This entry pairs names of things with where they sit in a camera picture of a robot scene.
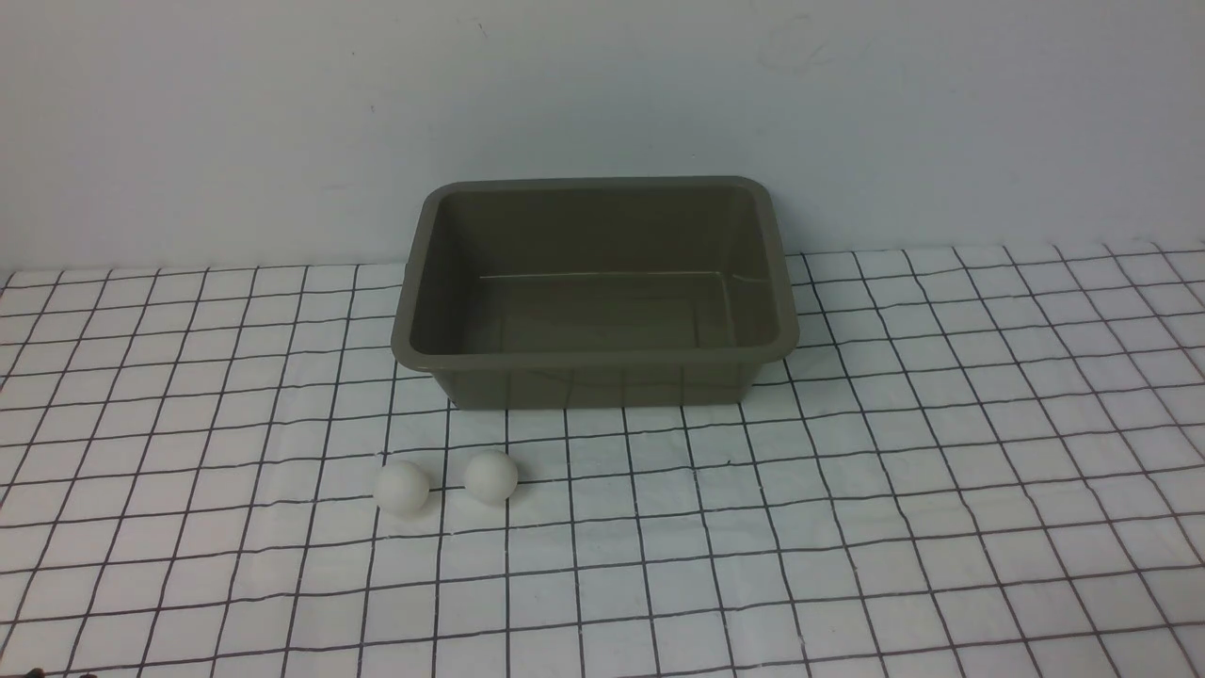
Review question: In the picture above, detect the white ping-pong ball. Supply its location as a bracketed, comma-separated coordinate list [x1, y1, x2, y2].
[374, 460, 431, 518]
[464, 450, 518, 506]

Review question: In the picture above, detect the olive green plastic bin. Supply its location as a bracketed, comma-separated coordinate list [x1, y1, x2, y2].
[392, 176, 799, 411]

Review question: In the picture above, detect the white black-grid tablecloth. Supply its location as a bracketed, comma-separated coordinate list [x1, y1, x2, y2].
[1, 241, 1204, 677]

